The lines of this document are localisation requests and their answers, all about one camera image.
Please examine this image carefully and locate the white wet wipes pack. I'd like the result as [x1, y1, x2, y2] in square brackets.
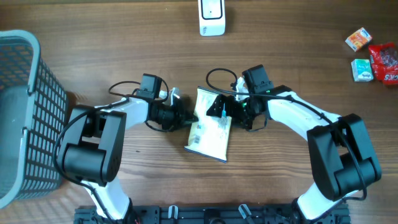
[184, 87, 232, 163]

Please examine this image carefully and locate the teal tissue pack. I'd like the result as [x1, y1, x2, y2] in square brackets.
[351, 59, 373, 82]

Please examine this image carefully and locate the orange tissue pack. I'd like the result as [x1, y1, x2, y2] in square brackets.
[345, 27, 373, 52]

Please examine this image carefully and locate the red snack bag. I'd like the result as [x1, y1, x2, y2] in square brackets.
[368, 42, 397, 85]

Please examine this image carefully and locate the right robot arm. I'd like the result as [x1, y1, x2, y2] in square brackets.
[206, 65, 382, 223]

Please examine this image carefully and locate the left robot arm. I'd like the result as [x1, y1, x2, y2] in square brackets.
[53, 74, 198, 223]

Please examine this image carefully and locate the white barcode scanner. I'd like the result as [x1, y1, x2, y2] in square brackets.
[198, 0, 226, 37]

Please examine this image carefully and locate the grey plastic shopping basket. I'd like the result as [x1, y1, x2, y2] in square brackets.
[1, 30, 68, 208]

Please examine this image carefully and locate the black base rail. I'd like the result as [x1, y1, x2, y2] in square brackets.
[73, 204, 351, 224]

